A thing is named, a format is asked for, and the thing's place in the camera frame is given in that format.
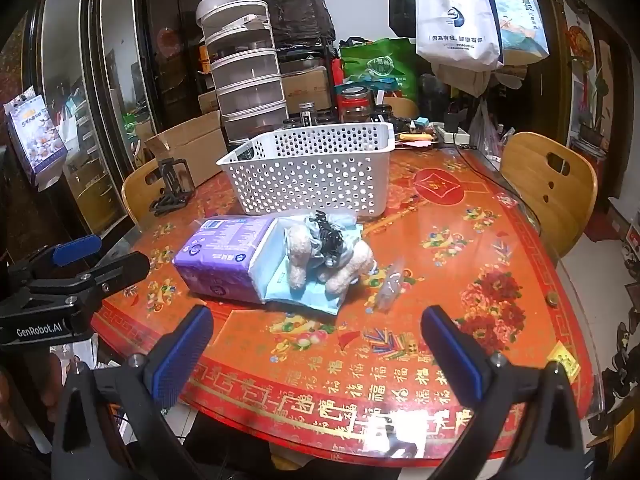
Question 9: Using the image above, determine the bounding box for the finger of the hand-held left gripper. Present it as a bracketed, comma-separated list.
[29, 251, 152, 312]
[9, 234, 104, 287]

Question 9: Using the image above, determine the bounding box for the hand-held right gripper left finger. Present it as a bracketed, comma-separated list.
[50, 304, 216, 480]

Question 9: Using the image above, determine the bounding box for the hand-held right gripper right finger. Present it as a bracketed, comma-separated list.
[420, 304, 587, 480]

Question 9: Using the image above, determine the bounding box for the purple tissue pack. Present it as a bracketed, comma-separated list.
[172, 215, 278, 305]

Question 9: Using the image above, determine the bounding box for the light blue cloth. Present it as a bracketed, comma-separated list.
[250, 217, 363, 317]

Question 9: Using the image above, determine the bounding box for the beige plush toy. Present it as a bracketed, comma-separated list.
[284, 222, 377, 297]

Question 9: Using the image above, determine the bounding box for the black hair clip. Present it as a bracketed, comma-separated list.
[307, 212, 346, 266]

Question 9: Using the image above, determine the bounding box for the white perforated plastic basket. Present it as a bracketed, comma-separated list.
[216, 122, 396, 217]

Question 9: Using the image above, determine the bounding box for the wooden chair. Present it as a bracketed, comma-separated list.
[500, 131, 598, 258]
[121, 157, 201, 226]

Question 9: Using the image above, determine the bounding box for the small clear plastic bag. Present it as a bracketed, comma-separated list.
[375, 260, 408, 311]

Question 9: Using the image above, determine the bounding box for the black phone stand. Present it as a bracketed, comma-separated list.
[149, 158, 195, 217]

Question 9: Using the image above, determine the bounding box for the red printed tablecloth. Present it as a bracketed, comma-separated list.
[90, 140, 596, 461]

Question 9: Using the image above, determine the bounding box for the hanging printed bag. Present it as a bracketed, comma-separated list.
[5, 87, 68, 191]

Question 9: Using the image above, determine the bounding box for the open cardboard box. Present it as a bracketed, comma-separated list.
[145, 111, 226, 188]

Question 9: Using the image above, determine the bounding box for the dark glass door cabinet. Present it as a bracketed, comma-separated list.
[22, 0, 211, 241]

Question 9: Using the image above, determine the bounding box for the white power strip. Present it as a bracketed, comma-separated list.
[435, 122, 471, 146]

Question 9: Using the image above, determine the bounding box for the stacked plastic drawer unit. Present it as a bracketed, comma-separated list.
[196, 0, 290, 146]

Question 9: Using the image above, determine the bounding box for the closed cardboard box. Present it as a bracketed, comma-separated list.
[280, 67, 333, 113]

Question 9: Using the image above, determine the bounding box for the glass jar with red lid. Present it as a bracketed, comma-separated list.
[336, 85, 376, 123]

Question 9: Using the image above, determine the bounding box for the green shopping bag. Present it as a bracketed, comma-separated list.
[340, 37, 420, 106]

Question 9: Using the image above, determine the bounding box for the black plastic bag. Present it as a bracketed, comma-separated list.
[261, 0, 337, 51]

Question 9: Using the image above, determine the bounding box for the blue printed tote bag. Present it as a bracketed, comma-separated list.
[487, 0, 550, 66]

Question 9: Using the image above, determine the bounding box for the white tote bag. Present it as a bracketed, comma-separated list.
[415, 0, 503, 72]

